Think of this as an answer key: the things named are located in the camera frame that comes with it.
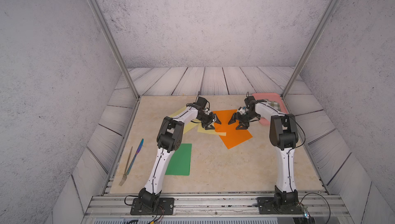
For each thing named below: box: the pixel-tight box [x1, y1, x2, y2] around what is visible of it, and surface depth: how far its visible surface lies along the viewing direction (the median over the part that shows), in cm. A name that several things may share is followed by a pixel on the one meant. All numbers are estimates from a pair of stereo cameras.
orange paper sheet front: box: [212, 109, 254, 150], surface depth 101 cm
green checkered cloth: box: [266, 99, 281, 112], surface depth 117 cm
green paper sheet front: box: [164, 143, 192, 176], surface depth 70 cm
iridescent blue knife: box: [125, 138, 145, 176], surface depth 92 cm
